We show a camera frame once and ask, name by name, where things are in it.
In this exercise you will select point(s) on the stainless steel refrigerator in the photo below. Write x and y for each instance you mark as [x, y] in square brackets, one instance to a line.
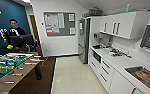
[85, 40]

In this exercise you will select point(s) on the black built-in microwave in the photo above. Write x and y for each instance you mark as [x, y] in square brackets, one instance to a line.
[97, 56]

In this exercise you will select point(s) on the grey notice board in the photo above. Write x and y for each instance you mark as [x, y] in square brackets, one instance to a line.
[59, 23]

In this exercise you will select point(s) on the brown wooden door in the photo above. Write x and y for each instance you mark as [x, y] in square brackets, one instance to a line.
[33, 28]

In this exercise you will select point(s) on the white base cabinet with doors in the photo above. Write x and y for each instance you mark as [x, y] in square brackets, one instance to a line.
[116, 78]

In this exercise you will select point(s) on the black computer monitor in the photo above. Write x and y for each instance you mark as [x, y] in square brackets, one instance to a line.
[21, 40]

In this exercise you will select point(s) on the stainless steel sink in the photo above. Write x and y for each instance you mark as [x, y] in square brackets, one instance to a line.
[132, 70]

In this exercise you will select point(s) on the man in black shirt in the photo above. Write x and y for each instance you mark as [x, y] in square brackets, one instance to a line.
[15, 30]

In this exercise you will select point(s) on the light blue bottle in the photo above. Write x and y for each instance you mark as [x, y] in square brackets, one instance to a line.
[127, 8]

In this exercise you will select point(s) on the yellow round object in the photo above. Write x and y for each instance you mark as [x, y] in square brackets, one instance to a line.
[9, 47]

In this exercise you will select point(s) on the green foosball table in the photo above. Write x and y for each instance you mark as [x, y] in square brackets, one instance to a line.
[11, 66]

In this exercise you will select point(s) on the bowl with orange food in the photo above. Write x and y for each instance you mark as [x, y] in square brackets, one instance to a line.
[146, 75]

